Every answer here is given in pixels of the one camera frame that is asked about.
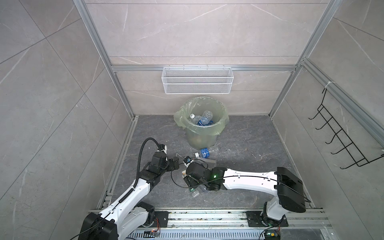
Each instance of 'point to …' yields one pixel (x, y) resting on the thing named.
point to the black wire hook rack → (336, 129)
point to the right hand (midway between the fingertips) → (190, 174)
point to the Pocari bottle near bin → (204, 153)
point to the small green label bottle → (195, 193)
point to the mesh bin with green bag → (202, 137)
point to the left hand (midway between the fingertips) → (171, 156)
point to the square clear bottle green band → (208, 163)
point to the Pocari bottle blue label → (205, 118)
